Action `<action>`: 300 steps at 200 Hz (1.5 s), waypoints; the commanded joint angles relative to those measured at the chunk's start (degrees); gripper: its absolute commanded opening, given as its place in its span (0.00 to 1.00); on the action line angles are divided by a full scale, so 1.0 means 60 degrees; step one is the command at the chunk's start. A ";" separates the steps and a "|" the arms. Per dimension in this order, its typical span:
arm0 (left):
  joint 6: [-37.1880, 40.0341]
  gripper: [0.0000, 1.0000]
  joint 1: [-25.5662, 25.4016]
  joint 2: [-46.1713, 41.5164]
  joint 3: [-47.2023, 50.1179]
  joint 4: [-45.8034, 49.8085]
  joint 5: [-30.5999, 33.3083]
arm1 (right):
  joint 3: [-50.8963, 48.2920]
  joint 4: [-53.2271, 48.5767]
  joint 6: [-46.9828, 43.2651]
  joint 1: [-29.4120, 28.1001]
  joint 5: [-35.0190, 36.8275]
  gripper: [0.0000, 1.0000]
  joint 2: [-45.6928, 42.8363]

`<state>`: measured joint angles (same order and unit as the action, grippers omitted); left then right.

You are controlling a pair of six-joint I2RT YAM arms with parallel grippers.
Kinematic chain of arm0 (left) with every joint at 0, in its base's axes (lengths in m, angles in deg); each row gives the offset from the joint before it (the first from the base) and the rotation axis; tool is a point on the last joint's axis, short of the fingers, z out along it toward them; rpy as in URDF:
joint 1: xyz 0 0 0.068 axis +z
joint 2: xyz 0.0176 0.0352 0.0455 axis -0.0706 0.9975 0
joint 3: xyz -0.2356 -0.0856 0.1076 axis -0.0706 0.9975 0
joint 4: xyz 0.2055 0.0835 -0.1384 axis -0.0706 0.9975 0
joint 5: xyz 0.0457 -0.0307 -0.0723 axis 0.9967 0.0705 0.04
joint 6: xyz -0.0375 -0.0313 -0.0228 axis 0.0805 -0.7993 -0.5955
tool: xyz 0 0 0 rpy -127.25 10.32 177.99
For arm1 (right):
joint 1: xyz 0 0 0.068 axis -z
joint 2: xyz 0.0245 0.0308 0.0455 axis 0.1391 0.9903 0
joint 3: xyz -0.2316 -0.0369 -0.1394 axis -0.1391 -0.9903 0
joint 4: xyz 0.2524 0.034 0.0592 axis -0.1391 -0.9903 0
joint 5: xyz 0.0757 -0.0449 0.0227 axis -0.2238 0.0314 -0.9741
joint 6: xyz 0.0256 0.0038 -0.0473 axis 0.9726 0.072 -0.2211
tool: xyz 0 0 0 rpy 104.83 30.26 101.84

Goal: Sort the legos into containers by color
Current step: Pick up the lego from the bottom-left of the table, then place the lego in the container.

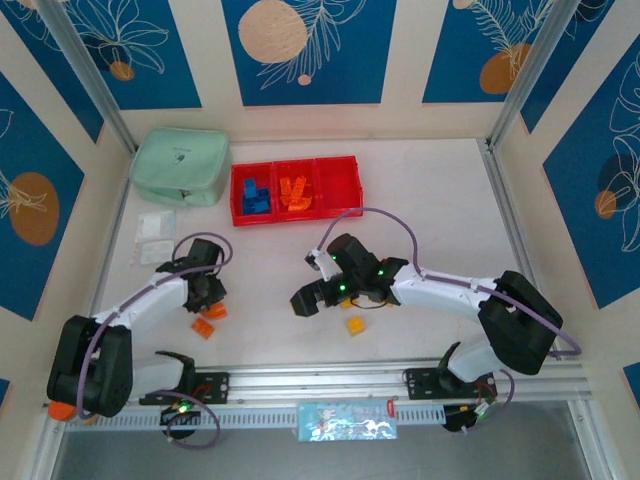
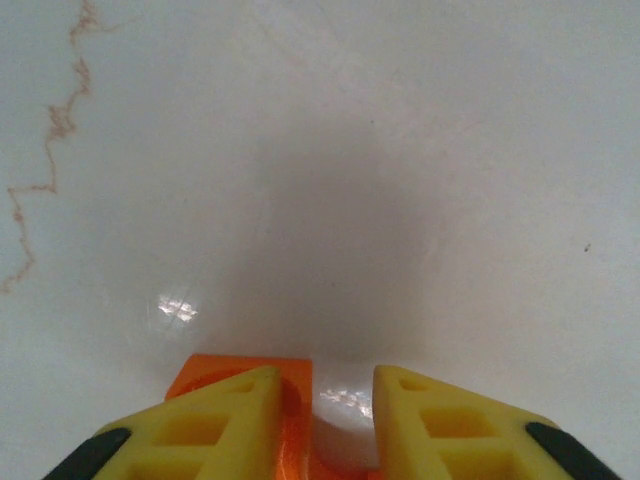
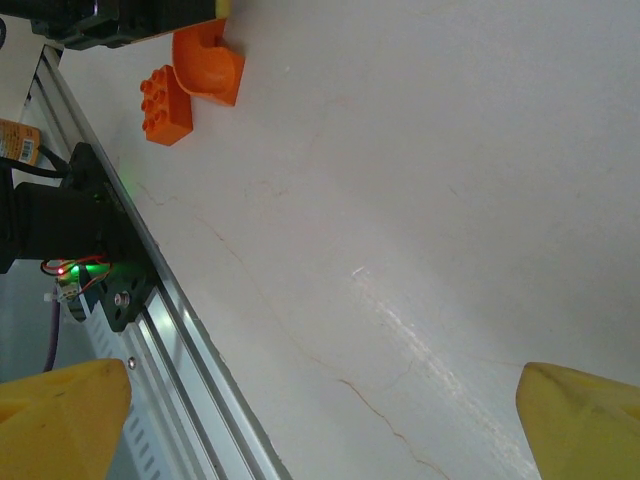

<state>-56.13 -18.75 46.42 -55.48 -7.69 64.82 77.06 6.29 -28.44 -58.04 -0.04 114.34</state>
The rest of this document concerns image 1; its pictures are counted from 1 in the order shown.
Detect white slotted cable duct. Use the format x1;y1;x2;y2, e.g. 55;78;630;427
64;402;448;432

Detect blue printed tissue pack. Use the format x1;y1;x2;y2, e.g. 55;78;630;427
297;398;400;443

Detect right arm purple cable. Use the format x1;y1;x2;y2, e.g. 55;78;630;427
312;207;583;436

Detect orange toy bricks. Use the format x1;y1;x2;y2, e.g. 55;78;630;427
272;158;321;223

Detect clear packet with white pad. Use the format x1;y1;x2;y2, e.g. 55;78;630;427
130;238;177;268
137;209;177;240

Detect aluminium frame post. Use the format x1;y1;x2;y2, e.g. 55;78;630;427
485;0;589;150
35;0;138;154

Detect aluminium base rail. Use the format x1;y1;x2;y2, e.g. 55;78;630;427
47;356;586;407

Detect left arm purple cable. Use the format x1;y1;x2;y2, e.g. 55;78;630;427
77;231;235;451

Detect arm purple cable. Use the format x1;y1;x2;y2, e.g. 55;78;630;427
77;231;235;451
312;207;583;436

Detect red plastic bin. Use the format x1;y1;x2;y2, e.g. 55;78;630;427
313;155;364;220
230;162;278;228

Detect mint green zip pouch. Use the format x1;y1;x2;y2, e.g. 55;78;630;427
130;126;231;207

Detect bottle with orange cap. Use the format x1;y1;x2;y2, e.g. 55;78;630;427
48;401;101;427

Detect black controller box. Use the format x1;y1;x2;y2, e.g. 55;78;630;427
442;402;494;435
158;404;202;442

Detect aluminium side rail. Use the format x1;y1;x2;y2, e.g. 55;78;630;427
72;144;139;374
477;138;564;361

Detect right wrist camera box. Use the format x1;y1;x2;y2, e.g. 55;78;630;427
304;248;335;282

